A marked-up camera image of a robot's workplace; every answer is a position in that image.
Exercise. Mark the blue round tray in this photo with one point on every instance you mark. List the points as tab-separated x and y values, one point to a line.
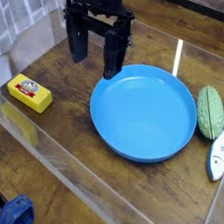
144	113

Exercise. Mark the white blue toy fish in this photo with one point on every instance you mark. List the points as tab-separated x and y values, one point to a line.
215	159

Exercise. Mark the green toy bitter gourd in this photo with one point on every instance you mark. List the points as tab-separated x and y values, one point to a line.
210	112

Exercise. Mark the yellow toy brick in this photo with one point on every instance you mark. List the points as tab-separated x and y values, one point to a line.
30	93

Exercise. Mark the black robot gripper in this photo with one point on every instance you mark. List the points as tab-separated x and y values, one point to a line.
80	16

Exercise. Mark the clear acrylic barrier wall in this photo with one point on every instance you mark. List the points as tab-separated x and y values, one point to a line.
58	159

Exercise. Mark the white grid curtain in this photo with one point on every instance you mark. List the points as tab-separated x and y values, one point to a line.
19	15

